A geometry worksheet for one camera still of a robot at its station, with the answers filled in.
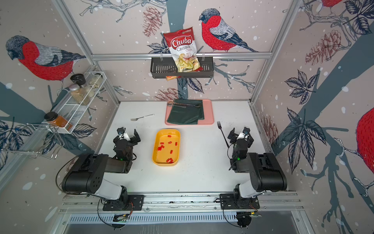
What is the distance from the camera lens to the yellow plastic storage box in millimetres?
893

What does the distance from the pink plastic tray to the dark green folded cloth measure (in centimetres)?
1

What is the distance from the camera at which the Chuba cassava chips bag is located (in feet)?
2.73

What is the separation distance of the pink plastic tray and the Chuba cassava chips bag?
0.33 m

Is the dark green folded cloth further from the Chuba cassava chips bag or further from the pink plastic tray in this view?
the Chuba cassava chips bag

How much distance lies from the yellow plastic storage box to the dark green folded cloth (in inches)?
4.0

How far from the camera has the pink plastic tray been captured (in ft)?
3.57
